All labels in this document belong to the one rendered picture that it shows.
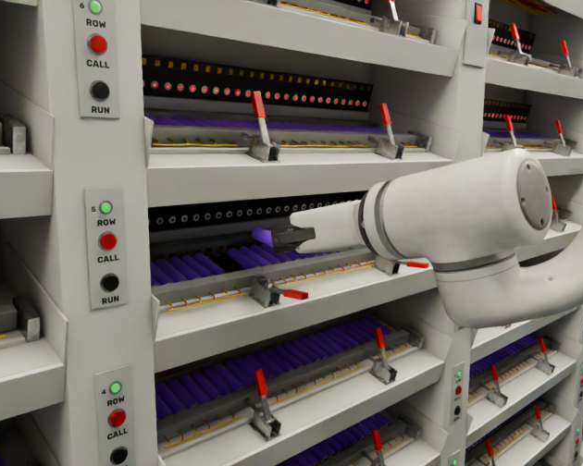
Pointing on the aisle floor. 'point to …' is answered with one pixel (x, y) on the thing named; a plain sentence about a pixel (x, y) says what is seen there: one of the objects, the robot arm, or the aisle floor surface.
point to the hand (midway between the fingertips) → (291, 238)
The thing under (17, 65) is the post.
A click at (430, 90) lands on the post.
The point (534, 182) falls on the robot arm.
